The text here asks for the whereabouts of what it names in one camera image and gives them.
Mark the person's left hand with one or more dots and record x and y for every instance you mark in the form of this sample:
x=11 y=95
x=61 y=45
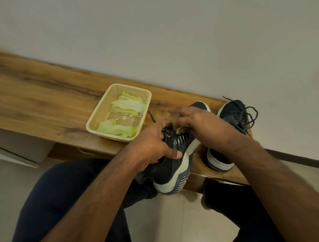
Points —
x=149 y=147

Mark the person's right hand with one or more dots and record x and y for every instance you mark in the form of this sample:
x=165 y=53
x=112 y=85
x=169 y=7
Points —
x=211 y=127

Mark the dark sneaker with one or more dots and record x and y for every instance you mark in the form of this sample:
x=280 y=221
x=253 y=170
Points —
x=167 y=172
x=231 y=109

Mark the grey shoelace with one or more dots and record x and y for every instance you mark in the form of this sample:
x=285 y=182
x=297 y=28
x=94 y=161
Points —
x=152 y=116
x=245 y=117

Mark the person's right forearm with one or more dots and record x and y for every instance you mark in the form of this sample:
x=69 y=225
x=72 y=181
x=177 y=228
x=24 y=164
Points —
x=281 y=189

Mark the person's left forearm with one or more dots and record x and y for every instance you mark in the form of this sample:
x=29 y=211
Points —
x=94 y=202

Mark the small white paper scrap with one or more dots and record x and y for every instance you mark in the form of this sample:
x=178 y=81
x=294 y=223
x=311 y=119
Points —
x=124 y=117

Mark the cream plastic mesh basket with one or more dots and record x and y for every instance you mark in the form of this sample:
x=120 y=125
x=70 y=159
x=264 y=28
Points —
x=99 y=114

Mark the dark baseboard strip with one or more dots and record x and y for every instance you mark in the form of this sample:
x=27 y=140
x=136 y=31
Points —
x=294 y=159

